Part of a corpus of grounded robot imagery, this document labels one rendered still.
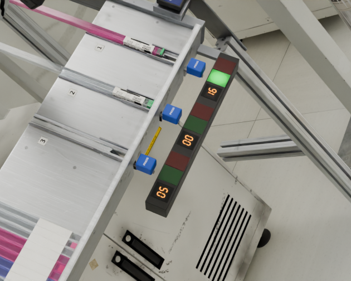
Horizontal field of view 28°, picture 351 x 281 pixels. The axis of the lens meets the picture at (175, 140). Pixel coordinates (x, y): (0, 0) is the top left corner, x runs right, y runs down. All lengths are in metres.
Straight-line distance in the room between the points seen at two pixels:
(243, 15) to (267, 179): 0.68
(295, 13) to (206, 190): 0.48
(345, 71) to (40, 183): 0.89
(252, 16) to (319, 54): 0.81
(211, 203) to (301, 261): 0.29
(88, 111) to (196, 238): 0.58
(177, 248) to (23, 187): 0.58
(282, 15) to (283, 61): 0.81
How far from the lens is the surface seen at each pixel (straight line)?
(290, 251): 1.90
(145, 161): 1.20
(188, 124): 1.26
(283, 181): 2.07
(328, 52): 1.76
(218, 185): 1.78
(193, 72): 1.30
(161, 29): 1.36
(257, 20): 2.53
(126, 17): 1.38
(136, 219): 1.61
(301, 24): 1.69
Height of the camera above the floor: 1.29
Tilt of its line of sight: 30 degrees down
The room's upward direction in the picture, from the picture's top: 47 degrees counter-clockwise
